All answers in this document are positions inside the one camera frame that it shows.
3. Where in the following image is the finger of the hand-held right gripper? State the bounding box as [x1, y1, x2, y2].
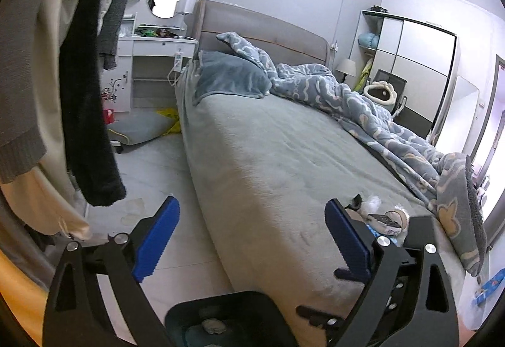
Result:
[296, 304, 356, 336]
[334, 267, 372, 282]

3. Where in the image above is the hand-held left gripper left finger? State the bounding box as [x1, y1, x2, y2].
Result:
[43, 195, 182, 347]

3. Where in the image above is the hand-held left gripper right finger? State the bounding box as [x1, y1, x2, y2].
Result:
[324, 198, 460, 347]

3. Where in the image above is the black and white snack wrapper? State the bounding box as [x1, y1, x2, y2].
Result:
[368, 209, 411, 247]

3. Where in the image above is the black trash bin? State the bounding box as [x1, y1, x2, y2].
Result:
[165, 291, 294, 347]

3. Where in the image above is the white crumpled tissue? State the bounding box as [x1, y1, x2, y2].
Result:
[360, 195, 380, 215]
[201, 319, 225, 334]

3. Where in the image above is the blue printed wrapper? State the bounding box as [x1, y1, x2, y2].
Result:
[475, 268, 505, 306]

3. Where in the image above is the bed with grey sheet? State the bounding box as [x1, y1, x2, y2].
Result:
[175, 0, 490, 332]

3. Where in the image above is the grey floor cushion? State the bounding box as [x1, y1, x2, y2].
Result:
[107, 111, 178, 146]

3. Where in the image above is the yellow plastic bag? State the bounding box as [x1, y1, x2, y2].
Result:
[156, 107, 182, 135]

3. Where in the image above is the tall white panel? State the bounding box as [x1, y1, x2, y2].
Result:
[434, 75, 480, 158]

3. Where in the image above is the grey hanging cloth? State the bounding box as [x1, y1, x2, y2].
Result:
[0, 213, 60, 285]

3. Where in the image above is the black hanging garment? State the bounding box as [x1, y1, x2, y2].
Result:
[59, 0, 127, 208]

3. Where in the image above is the orange wooden board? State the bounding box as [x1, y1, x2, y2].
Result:
[0, 248, 52, 347]

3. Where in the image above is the black office chair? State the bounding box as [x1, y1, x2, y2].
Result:
[365, 69, 409, 123]

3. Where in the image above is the blue patterned quilt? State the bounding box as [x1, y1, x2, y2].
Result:
[216, 32, 488, 279]

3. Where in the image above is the yellow-green cloth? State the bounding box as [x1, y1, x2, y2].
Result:
[353, 59, 373, 91]

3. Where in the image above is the white table lamp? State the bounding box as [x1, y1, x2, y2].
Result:
[335, 58, 358, 85]

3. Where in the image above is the white and black wardrobe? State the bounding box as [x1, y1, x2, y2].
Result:
[349, 9, 460, 143]

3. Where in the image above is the blue-grey pillow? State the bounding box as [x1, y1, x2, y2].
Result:
[193, 50, 273, 107]

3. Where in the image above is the white power strip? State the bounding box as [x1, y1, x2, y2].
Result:
[168, 49, 184, 87]

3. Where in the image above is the white dressing table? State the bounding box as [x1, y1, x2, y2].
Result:
[100, 0, 198, 113]

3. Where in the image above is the light blue plush pillow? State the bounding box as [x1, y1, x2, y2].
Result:
[358, 32, 380, 52]

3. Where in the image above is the grey knit sweater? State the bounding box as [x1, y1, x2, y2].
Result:
[0, 0, 68, 184]

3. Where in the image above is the dark grey hanging garment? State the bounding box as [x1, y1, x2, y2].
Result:
[97, 0, 137, 69]

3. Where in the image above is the cream plush ring cushion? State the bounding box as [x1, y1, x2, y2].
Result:
[362, 81, 397, 107]

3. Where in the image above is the grey door frame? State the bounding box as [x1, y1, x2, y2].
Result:
[471, 55, 505, 182]

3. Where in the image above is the white wall lamp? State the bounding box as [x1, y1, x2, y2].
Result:
[175, 0, 197, 16]

